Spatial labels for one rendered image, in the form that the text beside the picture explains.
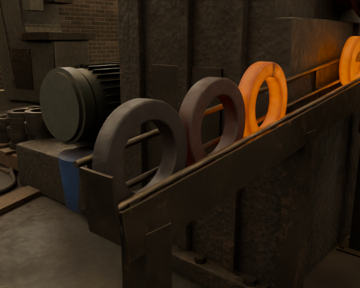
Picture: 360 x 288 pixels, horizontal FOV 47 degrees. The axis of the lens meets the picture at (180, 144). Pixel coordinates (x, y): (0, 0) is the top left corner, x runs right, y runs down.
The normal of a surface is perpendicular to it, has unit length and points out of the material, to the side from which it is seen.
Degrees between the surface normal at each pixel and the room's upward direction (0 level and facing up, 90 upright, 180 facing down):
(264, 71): 90
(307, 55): 90
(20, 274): 0
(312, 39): 90
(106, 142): 64
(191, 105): 56
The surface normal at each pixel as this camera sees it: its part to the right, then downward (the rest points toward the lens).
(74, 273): 0.00, -0.97
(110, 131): -0.51, -0.43
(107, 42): 0.75, 0.16
